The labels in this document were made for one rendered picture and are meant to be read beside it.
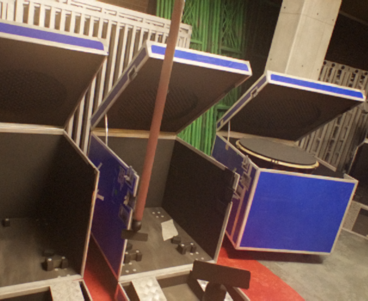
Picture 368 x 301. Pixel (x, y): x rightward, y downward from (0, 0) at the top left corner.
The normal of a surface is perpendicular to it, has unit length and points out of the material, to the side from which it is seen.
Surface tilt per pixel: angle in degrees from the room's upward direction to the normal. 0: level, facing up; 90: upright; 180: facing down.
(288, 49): 90
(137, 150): 90
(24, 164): 90
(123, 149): 90
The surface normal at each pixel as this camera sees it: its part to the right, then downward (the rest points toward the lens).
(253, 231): 0.20, 0.30
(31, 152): 0.50, 0.33
